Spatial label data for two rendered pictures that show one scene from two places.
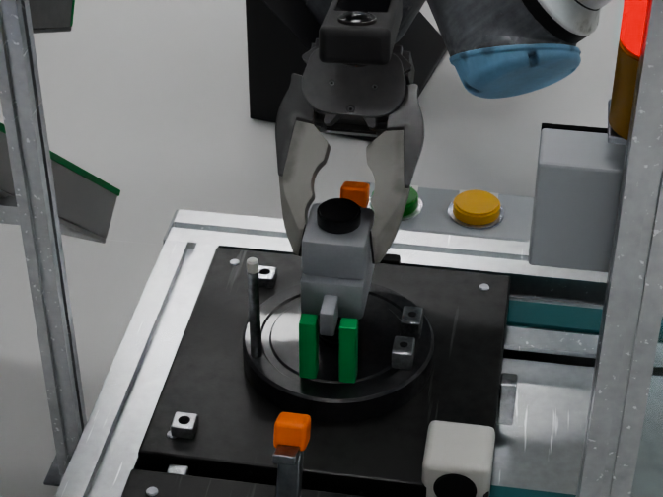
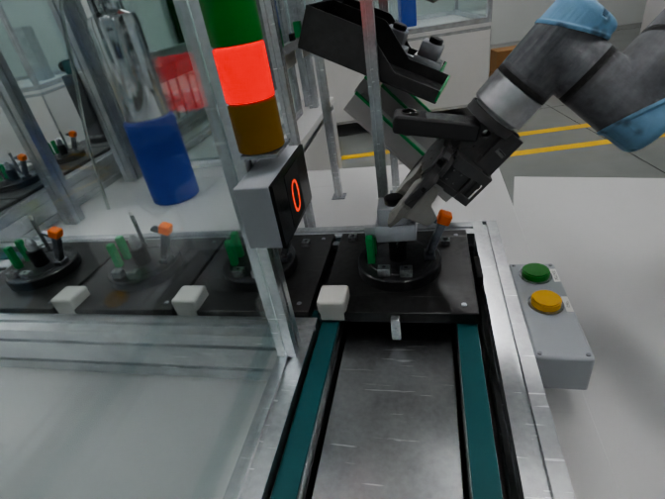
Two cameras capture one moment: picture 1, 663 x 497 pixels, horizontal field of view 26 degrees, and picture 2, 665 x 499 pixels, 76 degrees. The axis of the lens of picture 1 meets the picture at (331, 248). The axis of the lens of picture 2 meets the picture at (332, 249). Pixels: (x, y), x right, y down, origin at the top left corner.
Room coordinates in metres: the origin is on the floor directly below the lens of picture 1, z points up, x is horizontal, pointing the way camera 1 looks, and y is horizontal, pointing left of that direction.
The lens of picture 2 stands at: (0.76, -0.61, 1.39)
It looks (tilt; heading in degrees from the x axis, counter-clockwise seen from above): 32 degrees down; 96
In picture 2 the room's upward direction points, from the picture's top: 10 degrees counter-clockwise
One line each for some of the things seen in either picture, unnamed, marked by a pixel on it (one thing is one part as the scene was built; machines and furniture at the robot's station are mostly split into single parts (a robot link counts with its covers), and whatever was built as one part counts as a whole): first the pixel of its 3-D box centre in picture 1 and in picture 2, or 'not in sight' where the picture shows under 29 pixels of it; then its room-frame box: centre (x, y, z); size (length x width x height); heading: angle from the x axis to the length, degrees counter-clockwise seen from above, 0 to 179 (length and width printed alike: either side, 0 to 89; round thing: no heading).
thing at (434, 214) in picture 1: (474, 241); (543, 319); (1.00, -0.12, 0.93); 0.21 x 0.07 x 0.06; 81
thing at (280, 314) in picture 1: (337, 346); (399, 261); (0.80, -0.01, 0.98); 0.14 x 0.14 x 0.02
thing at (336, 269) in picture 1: (336, 258); (389, 217); (0.79, 0.00, 1.07); 0.08 x 0.04 x 0.07; 171
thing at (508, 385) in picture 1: (506, 398); (396, 327); (0.78, -0.13, 0.95); 0.01 x 0.01 x 0.04; 81
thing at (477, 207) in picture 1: (476, 211); (545, 302); (1.00, -0.12, 0.96); 0.04 x 0.04 x 0.02
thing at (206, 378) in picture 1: (337, 366); (399, 270); (0.80, -0.01, 0.96); 0.24 x 0.24 x 0.02; 81
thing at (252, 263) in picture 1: (254, 308); not in sight; (0.78, 0.05, 1.03); 0.01 x 0.01 x 0.08
